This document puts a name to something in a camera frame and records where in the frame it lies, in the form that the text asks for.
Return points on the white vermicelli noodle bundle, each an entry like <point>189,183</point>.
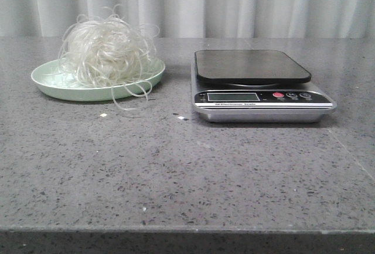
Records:
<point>109,52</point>

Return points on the white pleated curtain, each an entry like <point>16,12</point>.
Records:
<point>200,18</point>

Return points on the light green plastic plate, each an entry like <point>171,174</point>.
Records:
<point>52,82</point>

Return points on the silver black kitchen scale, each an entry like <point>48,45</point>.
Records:
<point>265,86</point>

